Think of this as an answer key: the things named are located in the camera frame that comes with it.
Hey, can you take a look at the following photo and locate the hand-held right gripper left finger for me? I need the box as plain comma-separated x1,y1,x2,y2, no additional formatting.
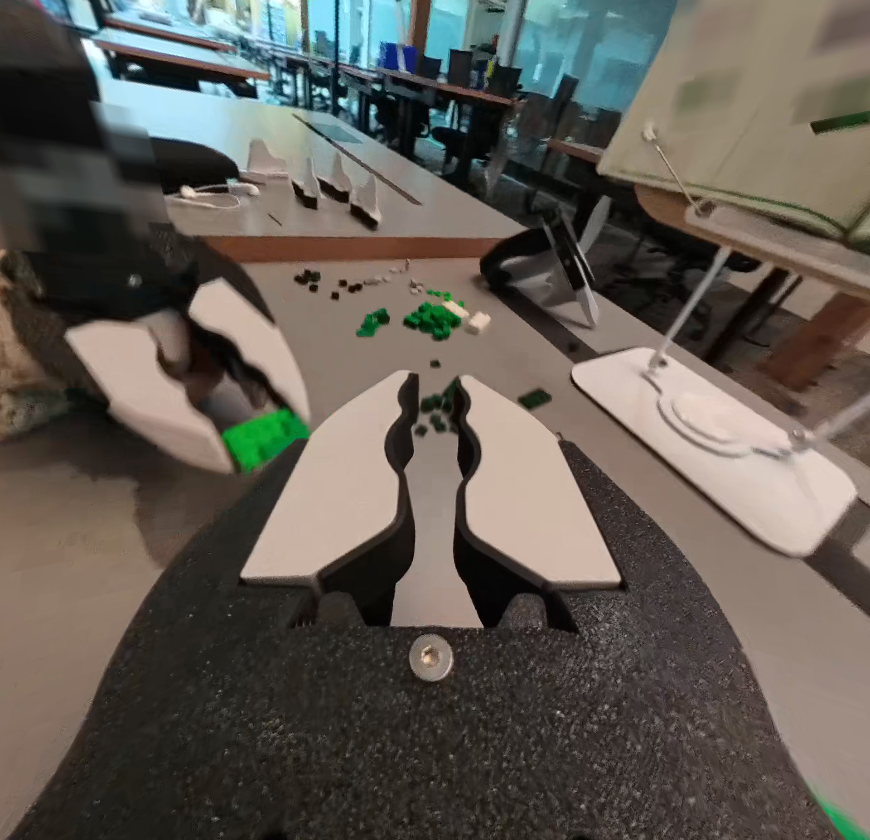
240,370,419,627

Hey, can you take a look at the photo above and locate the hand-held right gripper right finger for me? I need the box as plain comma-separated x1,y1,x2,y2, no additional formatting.
454,374,625,629

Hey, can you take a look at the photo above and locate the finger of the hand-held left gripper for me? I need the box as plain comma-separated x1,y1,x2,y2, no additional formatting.
65,323,237,475
188,277,311,434

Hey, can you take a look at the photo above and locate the pile of dark green pieces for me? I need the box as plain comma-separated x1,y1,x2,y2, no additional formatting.
412,357,471,437

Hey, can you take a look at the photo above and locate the pile of bright green pieces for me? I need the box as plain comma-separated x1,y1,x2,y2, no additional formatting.
355,300,471,342

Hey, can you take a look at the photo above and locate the scatter of black lego pieces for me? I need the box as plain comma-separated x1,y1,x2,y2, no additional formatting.
293,268,365,303

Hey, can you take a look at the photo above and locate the scatter of grey lego pieces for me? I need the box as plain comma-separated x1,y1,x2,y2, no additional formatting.
363,258,426,294

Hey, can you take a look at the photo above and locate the lego instruction booklet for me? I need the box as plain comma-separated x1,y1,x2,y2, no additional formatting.
597,0,870,244

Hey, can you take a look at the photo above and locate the black oval pouch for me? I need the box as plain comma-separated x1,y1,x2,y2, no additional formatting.
146,136,241,195

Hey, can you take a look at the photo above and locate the white book stand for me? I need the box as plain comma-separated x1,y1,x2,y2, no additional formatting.
570,188,870,560

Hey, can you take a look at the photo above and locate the spare black white gripper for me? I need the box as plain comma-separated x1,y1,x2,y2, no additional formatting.
478,207,614,331

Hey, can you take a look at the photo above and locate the long brown desk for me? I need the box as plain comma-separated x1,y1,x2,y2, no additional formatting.
90,12,273,98

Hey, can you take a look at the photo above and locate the wooden post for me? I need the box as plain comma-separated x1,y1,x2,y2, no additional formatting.
760,290,870,394
406,0,437,54

